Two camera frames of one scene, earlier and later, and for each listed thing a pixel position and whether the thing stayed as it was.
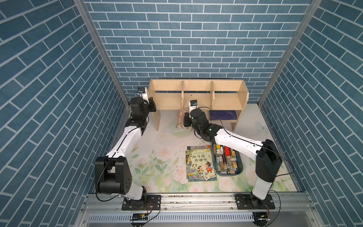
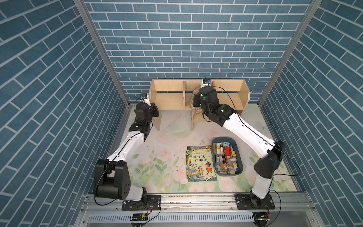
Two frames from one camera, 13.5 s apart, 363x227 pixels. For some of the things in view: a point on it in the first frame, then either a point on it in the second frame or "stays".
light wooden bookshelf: (222, 98) stays
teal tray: (228, 161) stays
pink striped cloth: (180, 115) -> (197, 109)
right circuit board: (260, 218) stays
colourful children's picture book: (200, 165) stays
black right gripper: (186, 124) -> (197, 99)
